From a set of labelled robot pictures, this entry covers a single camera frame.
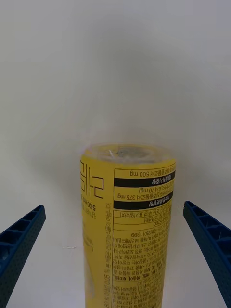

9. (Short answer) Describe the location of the yellow label plastic bottle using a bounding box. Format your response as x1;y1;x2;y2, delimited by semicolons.
79;143;177;308

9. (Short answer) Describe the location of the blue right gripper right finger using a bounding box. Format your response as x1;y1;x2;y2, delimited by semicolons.
182;201;231;308

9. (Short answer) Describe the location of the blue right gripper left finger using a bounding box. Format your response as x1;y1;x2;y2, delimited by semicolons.
0;205;47;308

